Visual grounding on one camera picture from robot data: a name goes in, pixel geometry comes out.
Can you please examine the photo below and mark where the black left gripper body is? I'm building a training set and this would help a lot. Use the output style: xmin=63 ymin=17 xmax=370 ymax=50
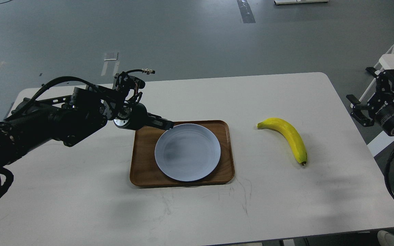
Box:
xmin=114 ymin=103 xmax=150 ymax=131

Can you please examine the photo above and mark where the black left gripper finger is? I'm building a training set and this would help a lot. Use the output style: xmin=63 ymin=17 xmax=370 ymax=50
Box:
xmin=147 ymin=114 xmax=175 ymax=131

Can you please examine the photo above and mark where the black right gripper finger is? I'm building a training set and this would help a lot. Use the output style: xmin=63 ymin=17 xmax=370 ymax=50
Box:
xmin=346 ymin=94 xmax=379 ymax=127
xmin=365 ymin=67 xmax=394 ymax=101

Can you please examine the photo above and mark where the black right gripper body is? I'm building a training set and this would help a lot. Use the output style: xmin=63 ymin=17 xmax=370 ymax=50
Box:
xmin=370 ymin=92 xmax=394 ymax=138

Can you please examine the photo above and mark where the light blue plate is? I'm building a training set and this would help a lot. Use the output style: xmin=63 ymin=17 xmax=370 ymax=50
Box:
xmin=154 ymin=123 xmax=221 ymax=182

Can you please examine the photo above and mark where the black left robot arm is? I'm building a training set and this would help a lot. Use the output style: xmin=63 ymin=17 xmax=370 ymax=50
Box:
xmin=0 ymin=70 xmax=174 ymax=198

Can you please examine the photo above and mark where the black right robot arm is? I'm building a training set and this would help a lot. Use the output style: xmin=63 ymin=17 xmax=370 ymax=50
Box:
xmin=346 ymin=67 xmax=394 ymax=200

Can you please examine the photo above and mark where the yellow banana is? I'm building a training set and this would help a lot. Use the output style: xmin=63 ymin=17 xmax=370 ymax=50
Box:
xmin=257 ymin=118 xmax=308 ymax=166

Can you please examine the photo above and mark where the white shoe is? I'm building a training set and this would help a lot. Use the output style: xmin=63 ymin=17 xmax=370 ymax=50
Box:
xmin=377 ymin=230 xmax=394 ymax=246

